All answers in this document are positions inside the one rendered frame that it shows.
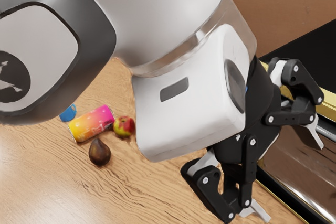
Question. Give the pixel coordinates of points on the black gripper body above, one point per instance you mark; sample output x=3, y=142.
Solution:
x=260, y=95

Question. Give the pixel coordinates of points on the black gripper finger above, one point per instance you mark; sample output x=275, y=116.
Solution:
x=207, y=179
x=302, y=82

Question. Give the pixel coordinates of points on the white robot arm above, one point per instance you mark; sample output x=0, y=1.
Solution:
x=157, y=24

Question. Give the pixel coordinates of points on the red and yellow apple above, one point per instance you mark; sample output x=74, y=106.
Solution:
x=124, y=127

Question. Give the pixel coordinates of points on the brown pear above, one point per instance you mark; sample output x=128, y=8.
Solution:
x=99, y=153

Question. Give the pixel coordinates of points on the pink and yellow can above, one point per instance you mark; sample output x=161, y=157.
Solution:
x=90, y=124

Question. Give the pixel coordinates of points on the blue mug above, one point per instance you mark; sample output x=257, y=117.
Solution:
x=67, y=115

